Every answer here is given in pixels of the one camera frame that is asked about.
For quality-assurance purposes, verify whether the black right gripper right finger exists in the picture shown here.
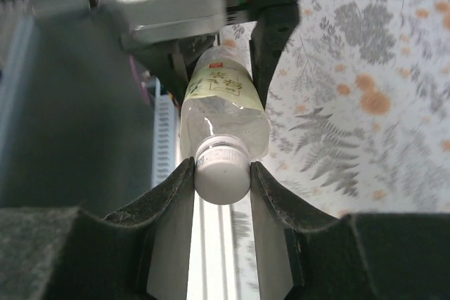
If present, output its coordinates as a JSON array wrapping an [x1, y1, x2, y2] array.
[[249, 161, 450, 300]]

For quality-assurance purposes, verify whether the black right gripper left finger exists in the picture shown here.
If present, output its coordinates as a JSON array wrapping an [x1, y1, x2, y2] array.
[[0, 155, 197, 300]]

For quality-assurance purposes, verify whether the pale green tea label bottle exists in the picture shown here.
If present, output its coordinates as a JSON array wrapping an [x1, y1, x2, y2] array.
[[179, 46, 271, 160]]

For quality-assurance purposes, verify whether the white bottle cap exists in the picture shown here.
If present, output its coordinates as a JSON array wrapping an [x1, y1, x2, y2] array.
[[194, 133, 251, 206]]

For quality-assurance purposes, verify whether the floral patterned tablecloth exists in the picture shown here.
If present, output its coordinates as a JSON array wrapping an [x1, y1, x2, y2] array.
[[214, 0, 450, 300]]

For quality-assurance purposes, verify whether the grey metal sheet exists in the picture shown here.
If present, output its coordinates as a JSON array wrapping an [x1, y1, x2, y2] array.
[[0, 15, 155, 209]]

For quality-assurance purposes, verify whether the white slotted cable duct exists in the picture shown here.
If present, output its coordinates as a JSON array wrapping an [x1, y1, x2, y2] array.
[[150, 78, 181, 188]]

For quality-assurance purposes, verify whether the aluminium front frame rail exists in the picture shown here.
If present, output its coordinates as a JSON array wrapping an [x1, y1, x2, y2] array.
[[186, 190, 259, 300]]

